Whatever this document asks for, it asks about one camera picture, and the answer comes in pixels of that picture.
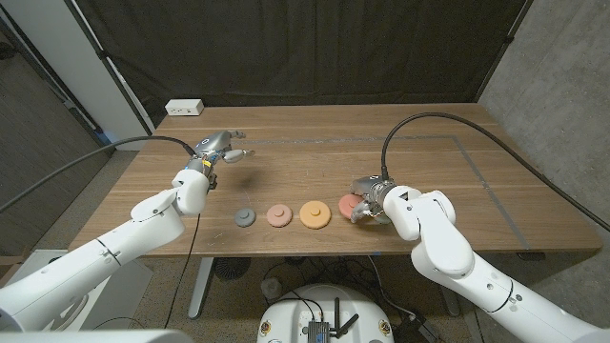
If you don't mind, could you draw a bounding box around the white power strip box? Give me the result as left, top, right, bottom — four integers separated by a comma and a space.
164, 98, 205, 117

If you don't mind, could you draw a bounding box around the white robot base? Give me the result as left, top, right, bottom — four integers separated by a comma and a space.
256, 284, 396, 343

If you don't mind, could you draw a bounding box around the black backdrop curtain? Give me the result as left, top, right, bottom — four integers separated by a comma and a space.
73, 0, 530, 129

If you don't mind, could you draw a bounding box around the orange toy disc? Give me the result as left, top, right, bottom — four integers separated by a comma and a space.
298, 199, 333, 231

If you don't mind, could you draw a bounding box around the grey table leg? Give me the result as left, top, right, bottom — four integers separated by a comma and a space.
437, 285, 462, 318

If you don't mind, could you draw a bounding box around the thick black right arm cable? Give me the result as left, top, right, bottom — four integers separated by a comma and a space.
379, 111, 610, 234

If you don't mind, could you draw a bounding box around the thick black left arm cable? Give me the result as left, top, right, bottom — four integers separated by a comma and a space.
0, 134, 197, 214

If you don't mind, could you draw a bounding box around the dusty pink toy disc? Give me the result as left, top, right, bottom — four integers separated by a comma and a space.
266, 203, 294, 229

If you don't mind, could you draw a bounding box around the white robot torso edge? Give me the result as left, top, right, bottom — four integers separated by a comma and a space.
0, 329, 194, 343

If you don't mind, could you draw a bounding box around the black backdrop stand pole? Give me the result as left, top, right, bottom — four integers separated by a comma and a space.
473, 0, 535, 104
63, 0, 157, 137

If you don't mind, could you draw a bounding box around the black power adapter box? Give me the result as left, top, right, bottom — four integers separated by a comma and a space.
393, 313, 442, 343

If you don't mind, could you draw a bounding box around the grey toy disc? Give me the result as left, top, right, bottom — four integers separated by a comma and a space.
234, 207, 257, 229

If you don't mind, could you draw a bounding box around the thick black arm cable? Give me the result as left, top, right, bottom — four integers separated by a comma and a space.
0, 134, 197, 214
379, 111, 610, 234

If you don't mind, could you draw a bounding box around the white table leg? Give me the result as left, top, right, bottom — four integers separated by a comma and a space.
188, 256, 215, 319

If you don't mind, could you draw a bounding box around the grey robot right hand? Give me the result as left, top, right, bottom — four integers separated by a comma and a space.
349, 174, 399, 225

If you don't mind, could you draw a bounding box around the small black floor fan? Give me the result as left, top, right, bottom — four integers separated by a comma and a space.
213, 256, 252, 281

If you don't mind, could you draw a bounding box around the thin black left wrist cable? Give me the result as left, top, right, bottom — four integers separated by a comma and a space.
92, 212, 202, 331

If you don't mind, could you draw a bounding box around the grey tape outline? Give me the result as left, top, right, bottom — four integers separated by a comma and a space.
142, 134, 533, 256

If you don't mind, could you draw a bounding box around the grey router with black antennas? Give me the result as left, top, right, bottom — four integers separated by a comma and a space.
307, 297, 360, 343

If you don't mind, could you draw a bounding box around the coral red toy disc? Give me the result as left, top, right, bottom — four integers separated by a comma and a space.
337, 192, 366, 221

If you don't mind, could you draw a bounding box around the white floor platform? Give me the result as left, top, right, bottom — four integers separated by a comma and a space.
21, 250, 153, 330

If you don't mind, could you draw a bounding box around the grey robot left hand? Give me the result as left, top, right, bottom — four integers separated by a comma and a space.
183, 129, 256, 176

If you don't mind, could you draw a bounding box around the round grey floor object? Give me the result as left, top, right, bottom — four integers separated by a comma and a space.
260, 277, 283, 300

